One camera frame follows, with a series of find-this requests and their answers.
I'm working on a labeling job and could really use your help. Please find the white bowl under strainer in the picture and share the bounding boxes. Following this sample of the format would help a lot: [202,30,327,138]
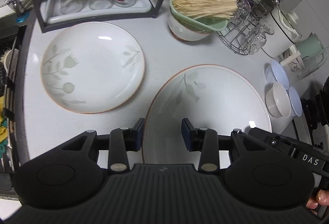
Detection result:
[167,12,212,42]

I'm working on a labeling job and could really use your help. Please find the white drain tray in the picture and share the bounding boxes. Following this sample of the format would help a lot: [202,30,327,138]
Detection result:
[40,0,152,24]

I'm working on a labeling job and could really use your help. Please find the dried noodle bundle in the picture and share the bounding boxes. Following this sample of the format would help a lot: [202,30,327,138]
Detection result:
[171,0,237,19]

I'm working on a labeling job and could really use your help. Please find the right hand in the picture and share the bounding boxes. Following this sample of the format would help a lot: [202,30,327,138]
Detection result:
[306,190,329,216]

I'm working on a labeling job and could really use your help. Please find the textured clear tumbler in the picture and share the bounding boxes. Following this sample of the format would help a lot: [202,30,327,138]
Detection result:
[297,56,319,80]

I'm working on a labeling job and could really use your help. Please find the white electric cooking pot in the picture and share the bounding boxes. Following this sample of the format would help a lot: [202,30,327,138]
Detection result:
[262,7,302,58]

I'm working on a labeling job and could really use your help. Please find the green strainer basket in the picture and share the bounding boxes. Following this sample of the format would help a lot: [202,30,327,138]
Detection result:
[169,0,232,33]

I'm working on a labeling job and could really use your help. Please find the beige small bowl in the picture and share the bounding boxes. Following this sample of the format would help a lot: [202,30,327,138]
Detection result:
[265,82,291,118]

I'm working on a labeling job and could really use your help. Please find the black sink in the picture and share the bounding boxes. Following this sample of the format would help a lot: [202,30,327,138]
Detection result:
[1,25,26,192]

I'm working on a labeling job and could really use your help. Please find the light blue plastic bowl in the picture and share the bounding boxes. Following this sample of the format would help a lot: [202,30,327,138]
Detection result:
[264,60,289,91]

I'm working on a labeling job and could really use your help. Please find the wire glass cup rack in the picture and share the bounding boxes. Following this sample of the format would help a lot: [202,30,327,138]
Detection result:
[216,0,275,55]

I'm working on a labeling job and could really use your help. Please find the floral white plate near rack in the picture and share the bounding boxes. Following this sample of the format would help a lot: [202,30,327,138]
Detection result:
[40,22,146,114]

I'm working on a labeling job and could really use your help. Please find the floral bowl with brown paste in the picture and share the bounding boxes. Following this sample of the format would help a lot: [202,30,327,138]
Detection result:
[280,49,305,72]

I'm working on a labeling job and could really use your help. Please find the large floral white plate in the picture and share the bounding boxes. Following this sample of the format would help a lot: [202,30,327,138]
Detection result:
[142,64,272,166]

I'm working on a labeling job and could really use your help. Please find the chrome small faucet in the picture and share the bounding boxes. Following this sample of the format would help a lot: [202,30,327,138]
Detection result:
[6,0,30,23]

